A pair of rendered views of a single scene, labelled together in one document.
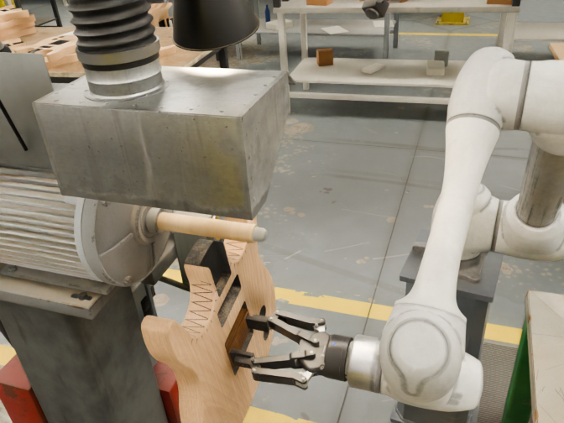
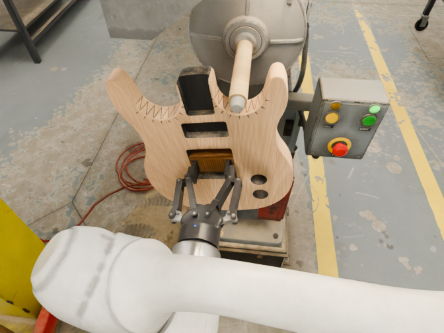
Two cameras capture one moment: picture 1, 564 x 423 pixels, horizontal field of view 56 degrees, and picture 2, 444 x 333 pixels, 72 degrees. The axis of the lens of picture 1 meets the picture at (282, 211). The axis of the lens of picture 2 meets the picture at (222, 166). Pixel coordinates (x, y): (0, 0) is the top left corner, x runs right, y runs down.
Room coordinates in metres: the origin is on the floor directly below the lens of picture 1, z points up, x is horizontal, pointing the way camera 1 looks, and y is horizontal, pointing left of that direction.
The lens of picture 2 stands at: (0.62, -0.35, 1.57)
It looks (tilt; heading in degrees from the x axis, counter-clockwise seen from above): 49 degrees down; 75
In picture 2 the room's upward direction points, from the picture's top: straight up
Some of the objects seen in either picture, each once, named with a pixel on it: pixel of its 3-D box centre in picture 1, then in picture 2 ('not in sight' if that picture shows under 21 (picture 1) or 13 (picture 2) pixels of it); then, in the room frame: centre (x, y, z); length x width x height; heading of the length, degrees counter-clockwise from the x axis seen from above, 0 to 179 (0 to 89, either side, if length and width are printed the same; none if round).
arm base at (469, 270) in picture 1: (448, 251); not in sight; (1.34, -0.51, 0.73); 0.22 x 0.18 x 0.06; 61
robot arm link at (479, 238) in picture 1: (463, 216); not in sight; (1.33, -0.54, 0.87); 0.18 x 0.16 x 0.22; 64
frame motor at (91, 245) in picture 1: (62, 205); (253, 3); (0.90, 0.42, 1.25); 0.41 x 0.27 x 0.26; 69
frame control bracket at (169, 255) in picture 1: (166, 253); (307, 102); (1.04, 0.28, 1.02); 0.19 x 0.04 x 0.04; 159
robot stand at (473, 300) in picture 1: (443, 340); not in sight; (1.33, -0.53, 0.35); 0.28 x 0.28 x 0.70; 61
